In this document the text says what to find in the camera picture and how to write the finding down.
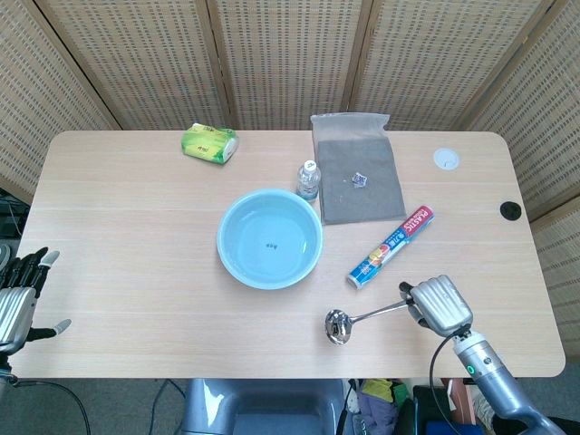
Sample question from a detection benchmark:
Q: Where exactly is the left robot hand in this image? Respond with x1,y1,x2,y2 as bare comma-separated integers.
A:
0,246,73,354

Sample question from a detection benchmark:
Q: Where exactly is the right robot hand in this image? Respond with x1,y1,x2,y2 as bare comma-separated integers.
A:
398,275,474,337

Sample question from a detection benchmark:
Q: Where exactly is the metal ladle with black handle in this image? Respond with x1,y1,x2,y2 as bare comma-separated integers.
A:
324,301,411,345

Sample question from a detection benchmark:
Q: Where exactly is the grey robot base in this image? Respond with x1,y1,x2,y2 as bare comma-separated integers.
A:
180,378,350,435

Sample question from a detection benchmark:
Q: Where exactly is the clear water bottle white cap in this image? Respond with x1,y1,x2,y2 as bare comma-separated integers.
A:
296,159,321,202

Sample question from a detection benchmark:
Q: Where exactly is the light blue plastic basin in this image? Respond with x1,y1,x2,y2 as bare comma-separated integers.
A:
216,188,325,290

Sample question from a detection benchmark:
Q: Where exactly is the blue plastic wrap roll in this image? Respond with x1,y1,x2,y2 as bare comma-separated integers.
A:
347,205,436,291

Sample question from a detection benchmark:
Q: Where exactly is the colourful cloth pile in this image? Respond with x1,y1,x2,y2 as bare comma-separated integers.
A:
355,378,409,430

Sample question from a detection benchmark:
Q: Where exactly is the grey cloth in plastic bag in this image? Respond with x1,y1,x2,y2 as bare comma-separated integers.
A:
310,112,407,227

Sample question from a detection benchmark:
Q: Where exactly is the white round grommet cap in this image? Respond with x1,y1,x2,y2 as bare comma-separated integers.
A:
432,148,462,171

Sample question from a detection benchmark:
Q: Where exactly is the green tissue pack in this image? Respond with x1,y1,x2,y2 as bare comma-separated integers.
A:
180,122,239,165

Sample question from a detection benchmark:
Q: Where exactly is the woven rattan folding screen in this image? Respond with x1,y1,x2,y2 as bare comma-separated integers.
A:
0,0,580,336

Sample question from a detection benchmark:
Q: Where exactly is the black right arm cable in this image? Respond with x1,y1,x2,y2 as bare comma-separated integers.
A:
428,333,459,430

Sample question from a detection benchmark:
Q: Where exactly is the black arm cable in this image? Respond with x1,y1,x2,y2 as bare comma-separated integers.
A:
428,333,459,430
8,378,92,435

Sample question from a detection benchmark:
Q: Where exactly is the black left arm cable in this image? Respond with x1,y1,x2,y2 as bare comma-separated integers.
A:
8,378,92,435

